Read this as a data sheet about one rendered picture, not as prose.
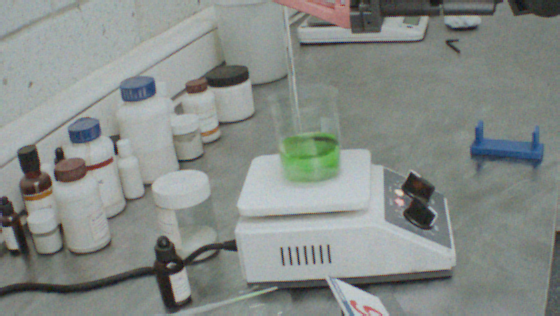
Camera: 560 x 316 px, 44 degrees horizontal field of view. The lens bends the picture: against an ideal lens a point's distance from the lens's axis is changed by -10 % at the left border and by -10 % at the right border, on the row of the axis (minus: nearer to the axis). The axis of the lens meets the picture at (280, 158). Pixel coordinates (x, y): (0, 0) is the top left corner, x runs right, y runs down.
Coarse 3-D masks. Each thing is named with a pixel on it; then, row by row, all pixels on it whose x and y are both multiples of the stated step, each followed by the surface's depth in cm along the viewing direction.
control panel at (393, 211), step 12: (384, 168) 78; (384, 180) 75; (396, 180) 77; (384, 192) 73; (396, 192) 74; (384, 204) 70; (396, 204) 72; (408, 204) 73; (432, 204) 75; (444, 204) 76; (396, 216) 69; (444, 216) 74; (408, 228) 68; (420, 228) 69; (432, 228) 70; (444, 228) 71; (432, 240) 68; (444, 240) 69
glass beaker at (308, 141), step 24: (288, 96) 73; (312, 96) 73; (336, 96) 69; (288, 120) 68; (312, 120) 68; (336, 120) 70; (288, 144) 69; (312, 144) 69; (336, 144) 70; (288, 168) 71; (312, 168) 70; (336, 168) 71
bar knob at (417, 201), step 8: (416, 200) 70; (408, 208) 71; (416, 208) 70; (424, 208) 69; (432, 208) 70; (408, 216) 70; (416, 216) 70; (424, 216) 69; (432, 216) 69; (416, 224) 69; (424, 224) 69; (432, 224) 69
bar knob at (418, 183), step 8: (408, 176) 75; (416, 176) 75; (408, 184) 75; (416, 184) 75; (424, 184) 74; (408, 192) 74; (416, 192) 75; (424, 192) 74; (432, 192) 74; (424, 200) 74
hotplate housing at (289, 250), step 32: (256, 224) 69; (288, 224) 68; (320, 224) 68; (352, 224) 68; (384, 224) 67; (448, 224) 74; (256, 256) 70; (288, 256) 69; (320, 256) 69; (352, 256) 69; (384, 256) 68; (416, 256) 68; (448, 256) 68
